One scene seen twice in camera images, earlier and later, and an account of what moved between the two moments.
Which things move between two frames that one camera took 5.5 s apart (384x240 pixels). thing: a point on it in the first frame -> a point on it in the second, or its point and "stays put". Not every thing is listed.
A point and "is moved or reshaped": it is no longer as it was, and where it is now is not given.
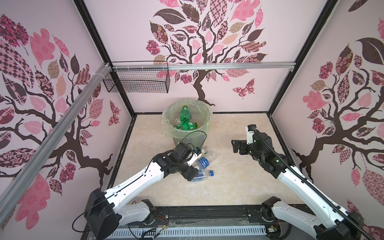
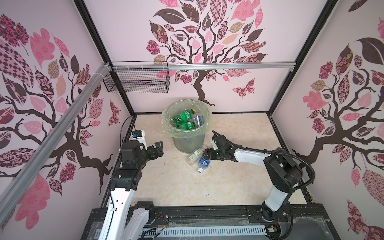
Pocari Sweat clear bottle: [204, 162] stays put
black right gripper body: [253, 154] -> [214, 155]
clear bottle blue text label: [202, 174] -> [199, 120]
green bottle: [188, 126] stays put
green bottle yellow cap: [185, 122] is moved or reshaped
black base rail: [203, 216] stays put
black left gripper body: [186, 171] -> [142, 161]
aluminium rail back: [146, 66] stays put
